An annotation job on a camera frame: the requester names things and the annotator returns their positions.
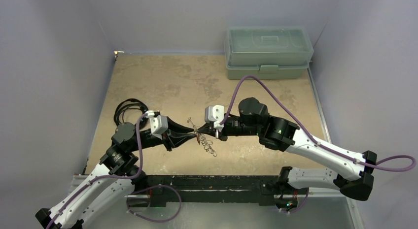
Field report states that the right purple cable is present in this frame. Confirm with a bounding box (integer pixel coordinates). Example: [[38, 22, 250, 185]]
[[219, 74, 418, 215]]

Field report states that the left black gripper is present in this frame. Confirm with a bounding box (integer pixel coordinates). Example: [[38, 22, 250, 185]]
[[129, 116, 196, 151]]

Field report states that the metal keyring plate with rings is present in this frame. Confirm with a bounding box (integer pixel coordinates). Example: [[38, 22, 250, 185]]
[[187, 117, 217, 158]]

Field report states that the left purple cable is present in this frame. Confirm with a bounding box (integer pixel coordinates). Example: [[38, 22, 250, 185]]
[[45, 112, 182, 229]]

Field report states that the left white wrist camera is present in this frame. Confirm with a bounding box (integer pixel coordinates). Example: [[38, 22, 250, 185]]
[[145, 110, 169, 140]]

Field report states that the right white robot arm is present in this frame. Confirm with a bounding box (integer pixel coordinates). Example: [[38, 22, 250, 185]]
[[197, 98, 377, 201]]

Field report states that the green plastic storage box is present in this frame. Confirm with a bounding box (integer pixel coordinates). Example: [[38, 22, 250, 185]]
[[224, 26, 314, 80]]

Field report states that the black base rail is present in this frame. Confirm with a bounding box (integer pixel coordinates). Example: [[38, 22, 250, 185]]
[[142, 175, 307, 207]]

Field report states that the purple cable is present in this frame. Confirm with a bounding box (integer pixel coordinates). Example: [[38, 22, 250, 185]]
[[219, 74, 418, 215], [45, 112, 182, 229]]

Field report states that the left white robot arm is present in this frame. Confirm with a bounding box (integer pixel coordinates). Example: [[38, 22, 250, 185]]
[[35, 112, 196, 229]]

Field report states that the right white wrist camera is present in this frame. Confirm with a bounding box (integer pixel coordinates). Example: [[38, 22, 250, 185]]
[[205, 105, 225, 131]]

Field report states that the aluminium frame extrusion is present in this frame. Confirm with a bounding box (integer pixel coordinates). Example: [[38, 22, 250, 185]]
[[65, 174, 356, 202]]

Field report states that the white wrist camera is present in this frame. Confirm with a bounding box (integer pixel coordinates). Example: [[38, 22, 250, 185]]
[[205, 105, 225, 131], [145, 110, 169, 140]]

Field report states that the coiled black cable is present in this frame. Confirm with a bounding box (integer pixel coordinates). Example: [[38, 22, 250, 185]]
[[113, 98, 149, 127]]

